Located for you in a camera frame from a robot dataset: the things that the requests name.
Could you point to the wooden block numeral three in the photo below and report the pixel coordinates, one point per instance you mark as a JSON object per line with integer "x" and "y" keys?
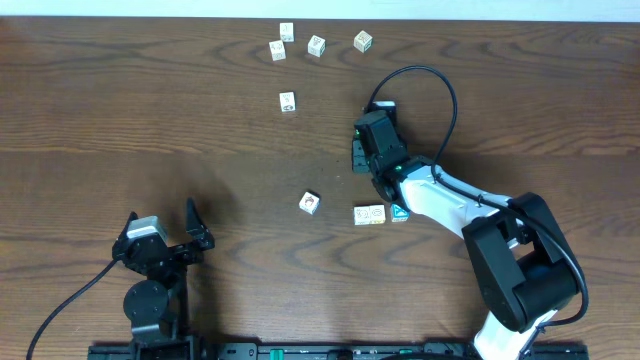
{"x": 316, "y": 46}

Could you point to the yellow-sided wooden block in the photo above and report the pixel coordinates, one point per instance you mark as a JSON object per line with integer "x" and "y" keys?
{"x": 377, "y": 214}

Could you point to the blue X wooden block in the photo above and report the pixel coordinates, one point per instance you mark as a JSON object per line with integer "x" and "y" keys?
{"x": 398, "y": 214}

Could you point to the red picture wooden block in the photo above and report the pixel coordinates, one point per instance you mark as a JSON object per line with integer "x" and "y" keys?
{"x": 309, "y": 203}

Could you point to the blue-sided smiley wooden block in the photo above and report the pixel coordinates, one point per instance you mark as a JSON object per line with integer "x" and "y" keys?
{"x": 361, "y": 215}

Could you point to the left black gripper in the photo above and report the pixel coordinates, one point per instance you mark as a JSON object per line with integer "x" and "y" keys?
{"x": 170, "y": 252}

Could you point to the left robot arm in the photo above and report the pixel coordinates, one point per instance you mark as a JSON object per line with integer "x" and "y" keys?
{"x": 158, "y": 306}

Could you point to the top wooden block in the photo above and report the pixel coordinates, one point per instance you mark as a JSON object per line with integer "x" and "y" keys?
{"x": 286, "y": 32}

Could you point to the wooden block soccer ball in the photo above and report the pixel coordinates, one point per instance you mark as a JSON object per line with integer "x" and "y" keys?
{"x": 287, "y": 101}

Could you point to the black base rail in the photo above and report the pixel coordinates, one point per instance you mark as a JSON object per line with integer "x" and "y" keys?
{"x": 252, "y": 351}

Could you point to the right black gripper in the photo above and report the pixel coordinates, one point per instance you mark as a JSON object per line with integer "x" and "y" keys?
{"x": 358, "y": 160}

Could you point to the red-sided wooden block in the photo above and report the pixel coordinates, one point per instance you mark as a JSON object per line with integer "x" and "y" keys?
{"x": 277, "y": 49}

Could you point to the green-print wooden block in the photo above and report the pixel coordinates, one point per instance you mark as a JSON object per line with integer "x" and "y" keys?
{"x": 363, "y": 41}

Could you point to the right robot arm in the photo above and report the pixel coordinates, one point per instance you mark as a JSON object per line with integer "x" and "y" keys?
{"x": 525, "y": 270}

